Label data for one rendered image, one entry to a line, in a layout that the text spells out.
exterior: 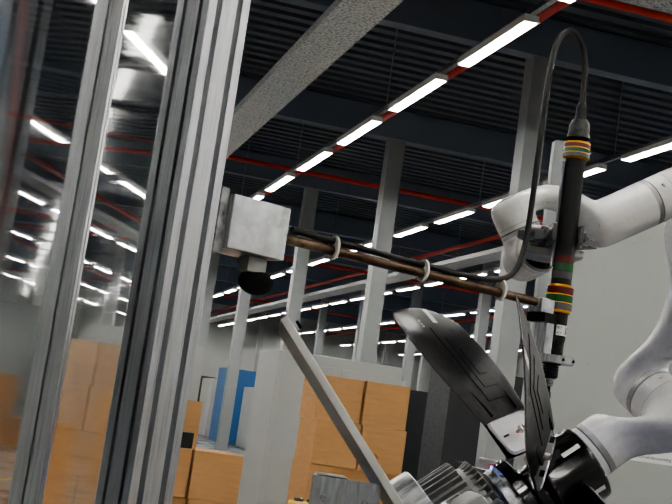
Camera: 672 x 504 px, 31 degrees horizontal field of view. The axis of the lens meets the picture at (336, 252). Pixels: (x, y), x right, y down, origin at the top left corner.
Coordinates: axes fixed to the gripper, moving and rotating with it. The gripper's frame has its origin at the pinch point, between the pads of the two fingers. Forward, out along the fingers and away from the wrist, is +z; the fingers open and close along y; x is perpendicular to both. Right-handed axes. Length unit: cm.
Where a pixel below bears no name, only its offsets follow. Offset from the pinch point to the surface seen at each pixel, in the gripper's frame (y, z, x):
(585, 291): -51, -179, 17
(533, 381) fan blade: 9.7, 32.4, -26.5
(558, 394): -46, -179, -16
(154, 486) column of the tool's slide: 57, 44, -46
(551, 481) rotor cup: 1.4, 15.0, -39.5
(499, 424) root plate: 8.5, 7.4, -32.2
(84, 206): 71, 44, -14
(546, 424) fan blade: 4.8, 22.3, -31.6
